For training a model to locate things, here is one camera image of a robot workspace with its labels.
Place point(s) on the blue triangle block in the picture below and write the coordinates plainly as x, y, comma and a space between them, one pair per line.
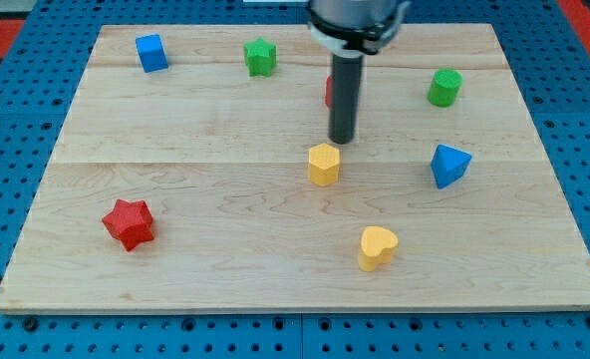
449, 165

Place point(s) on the red block behind rod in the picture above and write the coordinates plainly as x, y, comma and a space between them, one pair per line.
328, 91

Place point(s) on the light wooden board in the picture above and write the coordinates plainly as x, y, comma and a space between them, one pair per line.
221, 160

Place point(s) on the green cylinder block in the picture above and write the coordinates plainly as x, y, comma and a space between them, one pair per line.
444, 87

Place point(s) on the red star block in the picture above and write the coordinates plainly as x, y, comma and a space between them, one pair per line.
130, 223

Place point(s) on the yellow hexagon block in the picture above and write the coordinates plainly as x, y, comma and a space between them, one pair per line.
324, 164

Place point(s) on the green star block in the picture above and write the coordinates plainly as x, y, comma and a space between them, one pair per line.
260, 57

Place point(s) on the blue cube block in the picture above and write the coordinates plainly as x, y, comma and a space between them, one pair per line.
151, 52

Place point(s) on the yellow heart block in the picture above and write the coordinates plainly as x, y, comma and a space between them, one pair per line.
378, 245

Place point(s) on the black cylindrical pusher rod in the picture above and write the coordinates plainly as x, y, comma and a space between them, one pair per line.
346, 79

